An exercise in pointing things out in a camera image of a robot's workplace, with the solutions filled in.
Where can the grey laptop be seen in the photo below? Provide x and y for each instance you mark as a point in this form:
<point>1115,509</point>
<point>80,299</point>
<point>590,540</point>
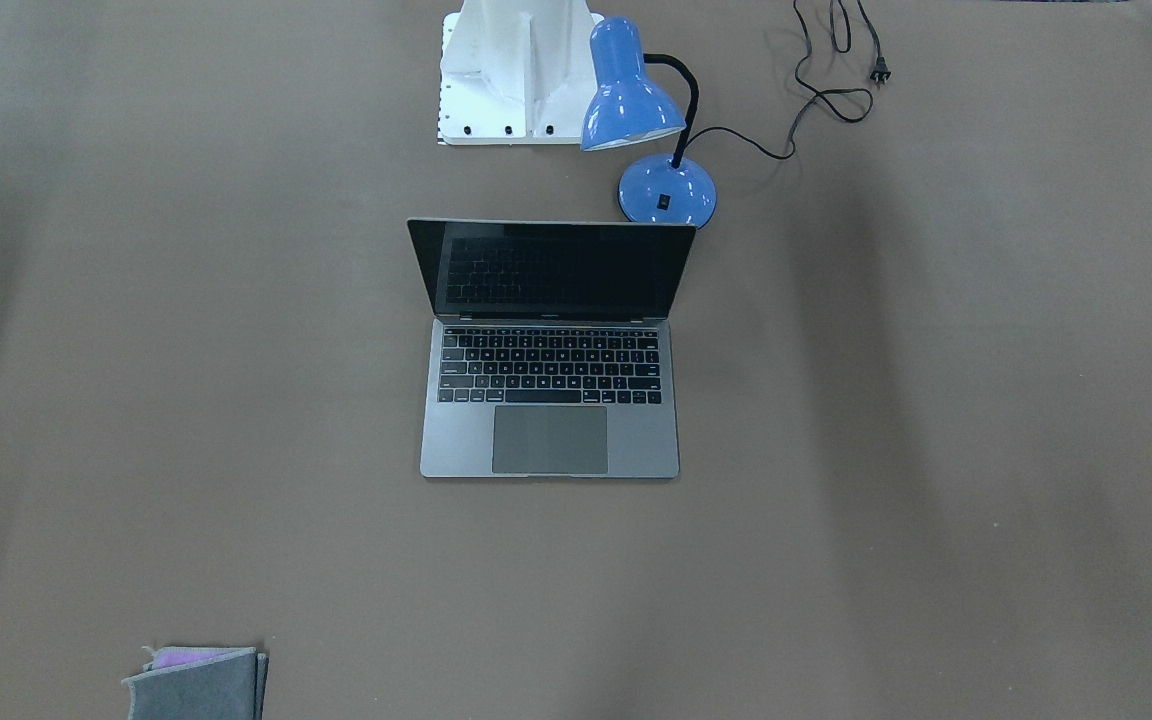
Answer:
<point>550,348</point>

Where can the blue desk lamp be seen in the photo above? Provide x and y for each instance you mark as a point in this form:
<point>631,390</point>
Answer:
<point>630,107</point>

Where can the folded grey cloth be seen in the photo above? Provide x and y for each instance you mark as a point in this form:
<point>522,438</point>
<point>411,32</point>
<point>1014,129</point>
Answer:
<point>199,683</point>

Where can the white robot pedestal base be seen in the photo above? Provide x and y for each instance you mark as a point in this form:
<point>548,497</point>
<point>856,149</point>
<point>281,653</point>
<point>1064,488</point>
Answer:
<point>516,73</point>

